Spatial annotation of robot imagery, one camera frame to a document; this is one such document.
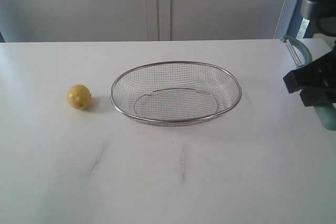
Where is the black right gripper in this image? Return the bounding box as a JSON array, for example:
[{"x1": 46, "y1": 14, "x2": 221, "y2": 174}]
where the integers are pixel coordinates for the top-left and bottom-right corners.
[{"x1": 283, "y1": 51, "x2": 335, "y2": 107}]

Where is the teal handled peeler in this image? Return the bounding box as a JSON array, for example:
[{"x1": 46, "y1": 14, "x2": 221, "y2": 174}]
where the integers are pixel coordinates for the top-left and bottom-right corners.
[{"x1": 280, "y1": 35, "x2": 335, "y2": 131}]

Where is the yellow lemon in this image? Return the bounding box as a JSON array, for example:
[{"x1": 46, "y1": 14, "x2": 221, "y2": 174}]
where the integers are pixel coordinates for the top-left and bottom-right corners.
[{"x1": 67, "y1": 84, "x2": 91, "y2": 110}]

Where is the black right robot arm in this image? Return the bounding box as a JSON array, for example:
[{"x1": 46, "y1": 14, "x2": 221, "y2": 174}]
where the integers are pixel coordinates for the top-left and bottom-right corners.
[{"x1": 280, "y1": 0, "x2": 335, "y2": 108}]

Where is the oval wire mesh basket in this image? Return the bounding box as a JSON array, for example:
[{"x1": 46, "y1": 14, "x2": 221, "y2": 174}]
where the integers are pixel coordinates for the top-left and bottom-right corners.
[{"x1": 110, "y1": 61, "x2": 242, "y2": 127}]

